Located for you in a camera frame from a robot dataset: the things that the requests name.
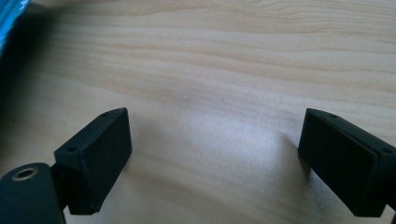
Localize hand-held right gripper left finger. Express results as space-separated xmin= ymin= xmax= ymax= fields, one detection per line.
xmin=50 ymin=106 xmax=134 ymax=216

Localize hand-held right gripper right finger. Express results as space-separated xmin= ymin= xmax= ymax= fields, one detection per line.
xmin=297 ymin=107 xmax=396 ymax=218

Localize shiny blue packet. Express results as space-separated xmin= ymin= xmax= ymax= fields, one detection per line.
xmin=0 ymin=0 xmax=32 ymax=55

